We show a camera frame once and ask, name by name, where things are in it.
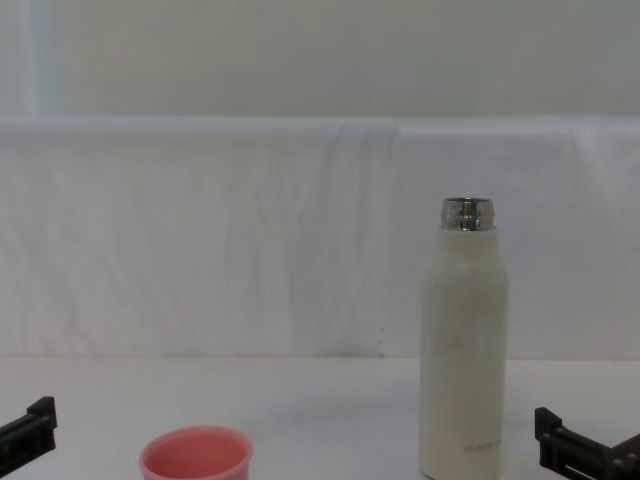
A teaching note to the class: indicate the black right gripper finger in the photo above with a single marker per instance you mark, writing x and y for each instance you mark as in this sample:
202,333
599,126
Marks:
547,435

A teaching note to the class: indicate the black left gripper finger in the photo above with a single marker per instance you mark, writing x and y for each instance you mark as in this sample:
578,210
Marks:
40,422

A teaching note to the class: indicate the cream vacuum bottle steel neck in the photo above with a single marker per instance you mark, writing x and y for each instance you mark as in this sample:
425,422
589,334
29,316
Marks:
462,350

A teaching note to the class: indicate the pink plastic cup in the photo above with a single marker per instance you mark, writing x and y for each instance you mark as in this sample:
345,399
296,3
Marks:
197,457

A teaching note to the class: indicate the white table cloth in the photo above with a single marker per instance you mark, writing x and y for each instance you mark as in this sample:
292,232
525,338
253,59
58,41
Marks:
320,400

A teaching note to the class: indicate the white curtain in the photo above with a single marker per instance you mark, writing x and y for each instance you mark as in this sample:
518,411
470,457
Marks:
200,240

